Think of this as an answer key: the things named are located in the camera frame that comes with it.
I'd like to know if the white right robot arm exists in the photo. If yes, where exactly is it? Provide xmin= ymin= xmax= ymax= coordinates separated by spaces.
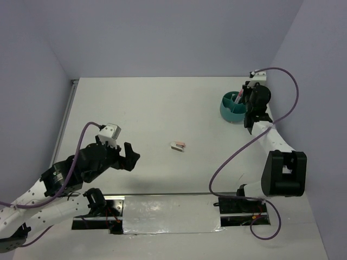
xmin=235 ymin=81 xmax=307 ymax=212

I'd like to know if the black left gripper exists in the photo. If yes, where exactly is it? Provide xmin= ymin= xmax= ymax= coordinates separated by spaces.
xmin=86 ymin=134 xmax=141 ymax=183

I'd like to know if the purple cable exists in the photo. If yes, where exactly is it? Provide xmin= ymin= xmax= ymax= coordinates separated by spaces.
xmin=209 ymin=67 xmax=300 ymax=241
xmin=0 ymin=122 xmax=106 ymax=247

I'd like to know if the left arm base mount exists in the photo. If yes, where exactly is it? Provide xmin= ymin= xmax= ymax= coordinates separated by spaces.
xmin=67 ymin=188 xmax=124 ymax=235

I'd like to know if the pink white stapler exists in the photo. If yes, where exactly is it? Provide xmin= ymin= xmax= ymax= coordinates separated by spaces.
xmin=170 ymin=141 xmax=185 ymax=152

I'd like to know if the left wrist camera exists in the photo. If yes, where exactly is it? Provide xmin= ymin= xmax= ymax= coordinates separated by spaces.
xmin=98 ymin=123 xmax=121 ymax=148

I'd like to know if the pink pen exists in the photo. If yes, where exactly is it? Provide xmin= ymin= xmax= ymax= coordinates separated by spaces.
xmin=235 ymin=89 xmax=243 ymax=104

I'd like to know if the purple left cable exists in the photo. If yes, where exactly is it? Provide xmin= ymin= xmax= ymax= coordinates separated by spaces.
xmin=0 ymin=122 xmax=106 ymax=247

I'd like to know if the silver foil cover plate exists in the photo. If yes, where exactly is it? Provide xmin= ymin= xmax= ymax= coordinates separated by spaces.
xmin=123 ymin=195 xmax=223 ymax=235

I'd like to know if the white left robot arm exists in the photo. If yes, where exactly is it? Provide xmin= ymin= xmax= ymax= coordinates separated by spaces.
xmin=1 ymin=142 xmax=140 ymax=253

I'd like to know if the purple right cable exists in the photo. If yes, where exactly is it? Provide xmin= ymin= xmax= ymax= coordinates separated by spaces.
xmin=209 ymin=67 xmax=300 ymax=241

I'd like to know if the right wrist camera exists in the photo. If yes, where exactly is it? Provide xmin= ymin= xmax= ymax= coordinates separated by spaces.
xmin=248 ymin=71 xmax=267 ymax=88

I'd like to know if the teal round divided container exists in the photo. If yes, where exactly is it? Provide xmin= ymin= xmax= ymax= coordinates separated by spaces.
xmin=220 ymin=92 xmax=246 ymax=123

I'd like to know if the aluminium table edge rail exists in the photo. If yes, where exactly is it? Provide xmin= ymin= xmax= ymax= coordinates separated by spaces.
xmin=50 ymin=79 xmax=79 ymax=166

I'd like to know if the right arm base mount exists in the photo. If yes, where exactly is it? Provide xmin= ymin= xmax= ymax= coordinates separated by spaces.
xmin=213 ymin=197 xmax=271 ymax=228

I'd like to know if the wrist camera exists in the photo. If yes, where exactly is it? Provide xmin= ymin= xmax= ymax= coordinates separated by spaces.
xmin=248 ymin=71 xmax=267 ymax=88
xmin=98 ymin=123 xmax=121 ymax=148

